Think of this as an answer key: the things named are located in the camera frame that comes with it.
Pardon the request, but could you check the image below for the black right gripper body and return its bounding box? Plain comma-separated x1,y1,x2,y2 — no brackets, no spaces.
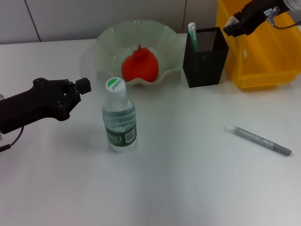
239,0,290,36

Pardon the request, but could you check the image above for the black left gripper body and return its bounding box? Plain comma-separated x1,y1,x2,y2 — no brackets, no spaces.
0,77,71,134

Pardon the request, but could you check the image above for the green pen with white cap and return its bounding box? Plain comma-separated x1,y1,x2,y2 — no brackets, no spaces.
188,22,199,53

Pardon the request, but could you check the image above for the clear green-label water bottle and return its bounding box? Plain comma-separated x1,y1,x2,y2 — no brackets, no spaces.
102,77,138,153

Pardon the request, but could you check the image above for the orange fruit with knob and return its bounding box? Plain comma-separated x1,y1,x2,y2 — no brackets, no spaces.
121,44,159,83

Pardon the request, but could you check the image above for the black mesh pen holder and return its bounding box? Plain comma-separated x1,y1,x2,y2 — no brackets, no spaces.
182,26,230,89

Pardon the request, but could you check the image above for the pale green wavy fruit bowl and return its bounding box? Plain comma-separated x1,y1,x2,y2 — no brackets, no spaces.
94,19,185,87

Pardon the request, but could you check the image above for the grey marker pen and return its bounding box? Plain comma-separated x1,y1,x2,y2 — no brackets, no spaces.
223,125,292,156

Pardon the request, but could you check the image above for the yellow plastic storage bin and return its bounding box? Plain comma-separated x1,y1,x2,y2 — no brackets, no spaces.
215,0,301,92

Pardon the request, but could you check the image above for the right gripper cable with plug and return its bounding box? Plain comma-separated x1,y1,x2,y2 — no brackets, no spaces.
267,6,301,30

